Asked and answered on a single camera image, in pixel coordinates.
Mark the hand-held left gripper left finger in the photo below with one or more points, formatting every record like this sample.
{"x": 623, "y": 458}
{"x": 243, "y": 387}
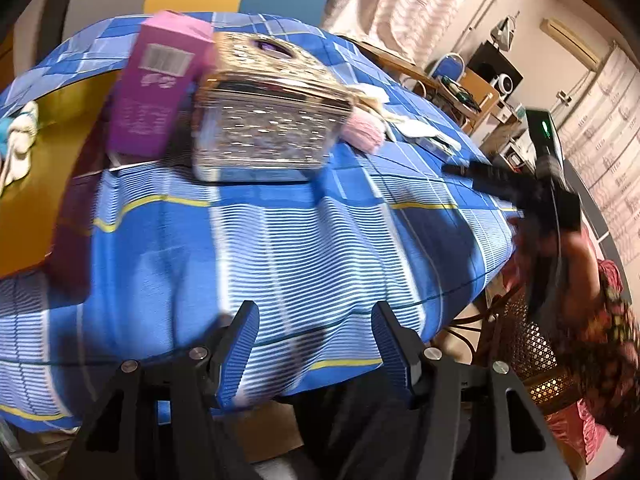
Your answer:
{"x": 240, "y": 355}

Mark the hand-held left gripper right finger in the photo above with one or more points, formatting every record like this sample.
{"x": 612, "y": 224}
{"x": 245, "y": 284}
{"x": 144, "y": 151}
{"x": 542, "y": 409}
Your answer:
{"x": 395, "y": 355}

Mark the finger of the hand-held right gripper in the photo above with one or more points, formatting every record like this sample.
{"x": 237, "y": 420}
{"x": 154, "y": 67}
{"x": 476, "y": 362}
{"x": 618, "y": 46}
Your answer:
{"x": 487, "y": 177}

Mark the white wipes packet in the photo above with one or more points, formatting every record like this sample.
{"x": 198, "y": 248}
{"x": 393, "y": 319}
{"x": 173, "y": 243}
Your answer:
{"x": 425, "y": 132}

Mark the yellow storage box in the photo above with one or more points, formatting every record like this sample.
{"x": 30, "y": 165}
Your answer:
{"x": 50, "y": 200}

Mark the pile of colourful socks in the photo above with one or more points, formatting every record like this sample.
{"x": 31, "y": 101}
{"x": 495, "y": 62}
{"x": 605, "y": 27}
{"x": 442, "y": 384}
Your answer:
{"x": 20, "y": 160}

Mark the person's right forearm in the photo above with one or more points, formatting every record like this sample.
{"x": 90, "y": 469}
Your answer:
{"x": 582, "y": 265}

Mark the wooden desk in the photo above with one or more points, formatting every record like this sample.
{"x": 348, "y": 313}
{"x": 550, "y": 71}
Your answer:
{"x": 480, "y": 105}

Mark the black speaker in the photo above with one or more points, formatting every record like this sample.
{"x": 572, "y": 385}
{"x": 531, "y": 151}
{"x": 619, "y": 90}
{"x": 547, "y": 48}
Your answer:
{"x": 492, "y": 72}

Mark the blue chair back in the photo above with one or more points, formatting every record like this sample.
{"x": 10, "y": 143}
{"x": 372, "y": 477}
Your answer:
{"x": 450, "y": 66}

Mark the blue plaid blanket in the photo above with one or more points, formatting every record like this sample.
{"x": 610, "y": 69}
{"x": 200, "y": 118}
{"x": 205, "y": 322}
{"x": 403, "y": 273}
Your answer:
{"x": 300, "y": 240}

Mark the wicker chair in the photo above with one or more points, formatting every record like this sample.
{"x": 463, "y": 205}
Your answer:
{"x": 525, "y": 350}

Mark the pink fluffy sock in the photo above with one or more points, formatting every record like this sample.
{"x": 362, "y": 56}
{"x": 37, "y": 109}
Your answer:
{"x": 362, "y": 132}

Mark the cream cloth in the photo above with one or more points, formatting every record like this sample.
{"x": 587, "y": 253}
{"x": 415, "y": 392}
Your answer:
{"x": 372, "y": 97}

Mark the white air conditioner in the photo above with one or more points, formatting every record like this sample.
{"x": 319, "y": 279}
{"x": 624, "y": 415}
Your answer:
{"x": 570, "y": 42}

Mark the metal clothes rack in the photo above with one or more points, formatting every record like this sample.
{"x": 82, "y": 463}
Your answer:
{"x": 492, "y": 5}

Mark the silver glitter tissue box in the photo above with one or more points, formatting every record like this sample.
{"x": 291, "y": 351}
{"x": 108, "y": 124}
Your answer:
{"x": 270, "y": 120}

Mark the pink cardboard box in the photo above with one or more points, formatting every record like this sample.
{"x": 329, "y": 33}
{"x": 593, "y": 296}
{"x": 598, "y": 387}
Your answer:
{"x": 150, "y": 90}

